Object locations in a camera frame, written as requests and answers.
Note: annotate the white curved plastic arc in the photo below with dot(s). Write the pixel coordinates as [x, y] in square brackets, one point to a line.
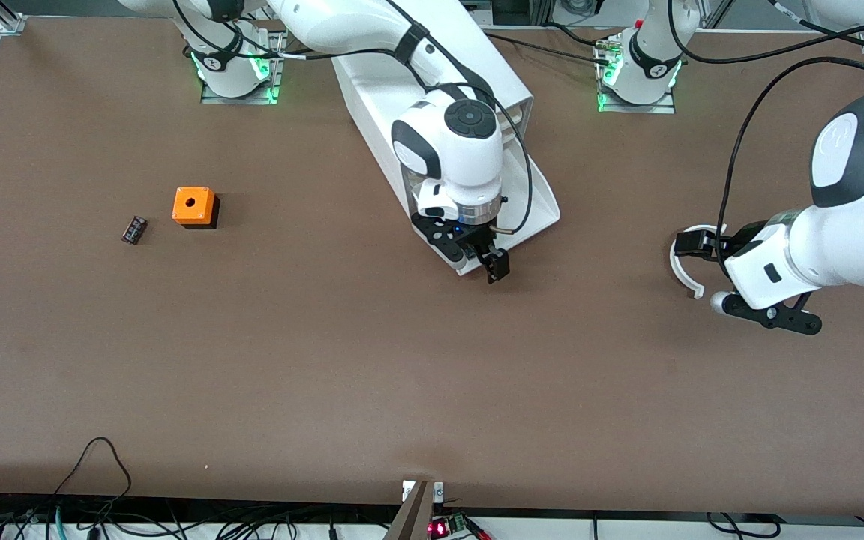
[676, 271]

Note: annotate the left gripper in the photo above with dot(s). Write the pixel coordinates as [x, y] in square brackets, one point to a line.
[734, 241]

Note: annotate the circuit board with red display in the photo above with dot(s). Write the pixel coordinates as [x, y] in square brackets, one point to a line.
[447, 526]

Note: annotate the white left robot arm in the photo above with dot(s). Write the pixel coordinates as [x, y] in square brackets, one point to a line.
[852, 225]

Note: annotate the small dark red component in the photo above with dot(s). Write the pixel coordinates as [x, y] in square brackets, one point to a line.
[134, 229]

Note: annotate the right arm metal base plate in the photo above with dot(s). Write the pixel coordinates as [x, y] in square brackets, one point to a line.
[241, 97]

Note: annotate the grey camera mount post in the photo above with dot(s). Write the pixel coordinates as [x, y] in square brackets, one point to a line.
[413, 517]

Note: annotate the orange box with hole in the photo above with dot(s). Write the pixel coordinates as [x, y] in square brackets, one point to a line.
[196, 204]

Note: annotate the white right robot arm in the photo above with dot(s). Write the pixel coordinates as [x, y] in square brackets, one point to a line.
[342, 26]

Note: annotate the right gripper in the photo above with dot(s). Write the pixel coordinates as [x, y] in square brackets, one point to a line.
[481, 241]

